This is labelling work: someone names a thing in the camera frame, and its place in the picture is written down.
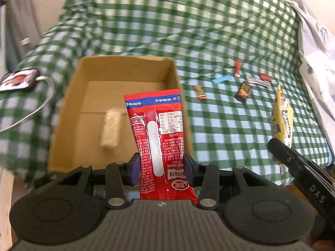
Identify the rice cracker bar clear wrapper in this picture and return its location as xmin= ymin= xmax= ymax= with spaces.
xmin=101 ymin=108 xmax=123 ymax=149

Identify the large red snack packet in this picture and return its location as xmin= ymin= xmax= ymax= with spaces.
xmin=124 ymin=89 xmax=197 ymax=203

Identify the yellow snack bar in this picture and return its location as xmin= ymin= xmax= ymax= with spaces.
xmin=271 ymin=83 xmax=294 ymax=148

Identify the dark brown cracker packet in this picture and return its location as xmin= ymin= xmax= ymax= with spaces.
xmin=234 ymin=82 xmax=252 ymax=104

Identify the blue stick sachet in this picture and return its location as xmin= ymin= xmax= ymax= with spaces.
xmin=212 ymin=75 xmax=233 ymax=84

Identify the silver stick sachet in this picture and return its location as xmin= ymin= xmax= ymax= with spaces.
xmin=246 ymin=77 xmax=271 ymax=89

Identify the red stick sachet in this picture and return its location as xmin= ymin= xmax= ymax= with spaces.
xmin=234 ymin=60 xmax=241 ymax=78

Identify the small red square packet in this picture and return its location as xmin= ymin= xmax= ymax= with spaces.
xmin=258 ymin=73 xmax=271 ymax=82

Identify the cardboard box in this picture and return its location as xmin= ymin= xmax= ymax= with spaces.
xmin=47 ymin=56 xmax=181 ymax=173

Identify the green checkered sofa cover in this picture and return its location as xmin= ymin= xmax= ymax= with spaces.
xmin=1 ymin=0 xmax=333 ymax=184

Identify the black smartphone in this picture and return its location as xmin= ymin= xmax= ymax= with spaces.
xmin=0 ymin=68 xmax=40 ymax=92

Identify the white patterned cloth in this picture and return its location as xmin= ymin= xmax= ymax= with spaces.
xmin=284 ymin=0 xmax=334 ymax=150

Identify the grey curtain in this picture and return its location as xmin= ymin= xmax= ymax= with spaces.
xmin=4 ymin=0 xmax=41 ymax=70

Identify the white charging cable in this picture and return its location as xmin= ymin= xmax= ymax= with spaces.
xmin=0 ymin=75 xmax=56 ymax=133

